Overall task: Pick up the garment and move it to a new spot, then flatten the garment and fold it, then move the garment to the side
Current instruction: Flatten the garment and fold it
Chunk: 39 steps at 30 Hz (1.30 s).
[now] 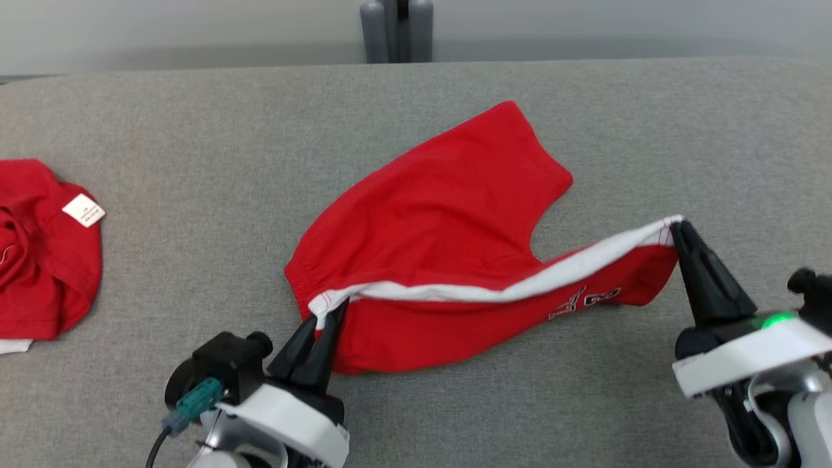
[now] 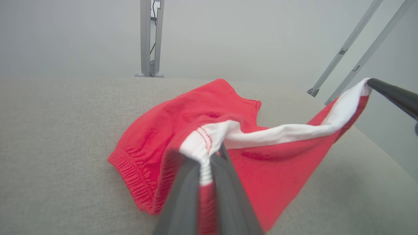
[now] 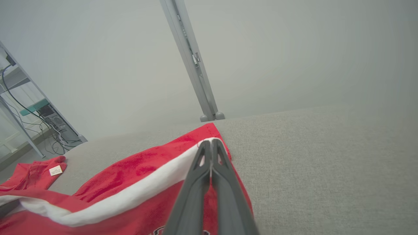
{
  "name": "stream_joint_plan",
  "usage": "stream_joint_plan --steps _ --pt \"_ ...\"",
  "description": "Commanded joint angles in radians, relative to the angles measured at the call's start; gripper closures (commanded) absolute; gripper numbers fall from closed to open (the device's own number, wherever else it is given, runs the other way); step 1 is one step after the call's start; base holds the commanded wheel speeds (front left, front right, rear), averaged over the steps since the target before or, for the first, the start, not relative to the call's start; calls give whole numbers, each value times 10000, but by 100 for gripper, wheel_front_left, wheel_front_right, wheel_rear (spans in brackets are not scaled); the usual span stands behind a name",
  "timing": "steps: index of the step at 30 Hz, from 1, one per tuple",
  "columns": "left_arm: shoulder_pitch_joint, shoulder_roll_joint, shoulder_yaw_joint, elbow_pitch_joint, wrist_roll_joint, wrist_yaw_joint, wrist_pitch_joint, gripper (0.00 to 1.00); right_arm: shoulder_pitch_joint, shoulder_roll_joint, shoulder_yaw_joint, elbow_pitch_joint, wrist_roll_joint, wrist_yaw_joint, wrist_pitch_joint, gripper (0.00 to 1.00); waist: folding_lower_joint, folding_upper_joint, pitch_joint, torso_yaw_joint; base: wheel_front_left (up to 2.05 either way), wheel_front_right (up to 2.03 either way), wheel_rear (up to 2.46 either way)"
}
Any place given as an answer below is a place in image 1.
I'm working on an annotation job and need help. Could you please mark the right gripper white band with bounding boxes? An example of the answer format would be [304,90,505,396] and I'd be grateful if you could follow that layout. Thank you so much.
[669,221,832,399]

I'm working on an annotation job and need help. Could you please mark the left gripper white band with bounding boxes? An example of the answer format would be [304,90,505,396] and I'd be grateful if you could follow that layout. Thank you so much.
[216,300,352,468]

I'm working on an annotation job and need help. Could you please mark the red shorts white stripe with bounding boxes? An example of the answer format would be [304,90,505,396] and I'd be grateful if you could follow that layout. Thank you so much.
[284,99,686,376]

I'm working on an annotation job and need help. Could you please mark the red basketball jersey number 23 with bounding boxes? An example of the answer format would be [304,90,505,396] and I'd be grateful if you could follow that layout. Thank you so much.
[0,159,106,356]

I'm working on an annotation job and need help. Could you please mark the left camera cable teal plug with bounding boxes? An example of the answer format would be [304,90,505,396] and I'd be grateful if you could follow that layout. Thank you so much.
[146,377,226,468]

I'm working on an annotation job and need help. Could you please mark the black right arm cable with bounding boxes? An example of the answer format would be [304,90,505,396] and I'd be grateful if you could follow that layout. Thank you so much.
[715,380,775,466]

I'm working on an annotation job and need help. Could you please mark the grey cylinder post foot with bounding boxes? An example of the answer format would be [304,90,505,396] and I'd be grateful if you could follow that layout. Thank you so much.
[360,0,389,64]
[408,0,435,64]

